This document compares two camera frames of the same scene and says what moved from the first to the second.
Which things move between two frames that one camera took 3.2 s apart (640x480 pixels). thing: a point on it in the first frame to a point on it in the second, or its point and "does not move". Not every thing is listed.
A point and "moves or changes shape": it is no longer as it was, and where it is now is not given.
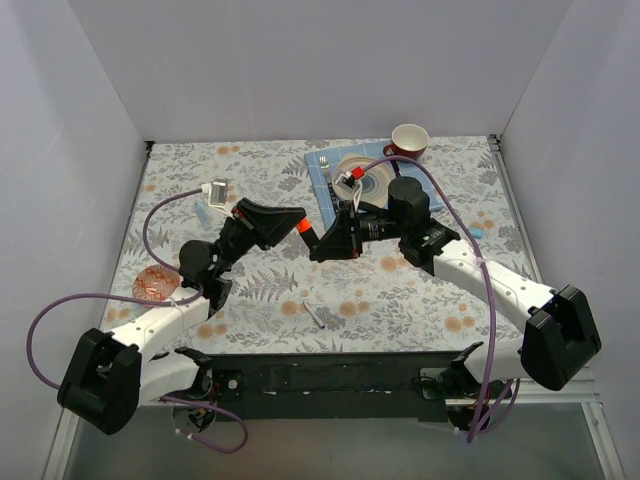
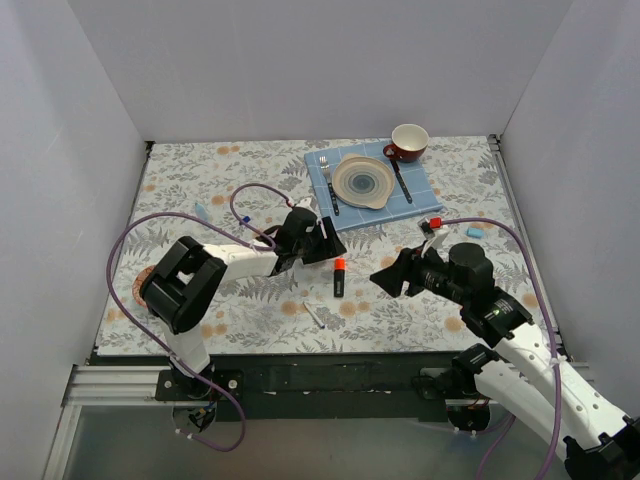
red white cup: (408, 140) does not move
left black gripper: (242, 220) to (314, 242)
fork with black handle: (325, 164) does not move
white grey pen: (314, 315) does not move
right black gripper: (351, 232) to (407, 273)
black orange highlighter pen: (316, 247) moves or changes shape
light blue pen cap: (476, 233) does not move
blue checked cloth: (321, 166) does not move
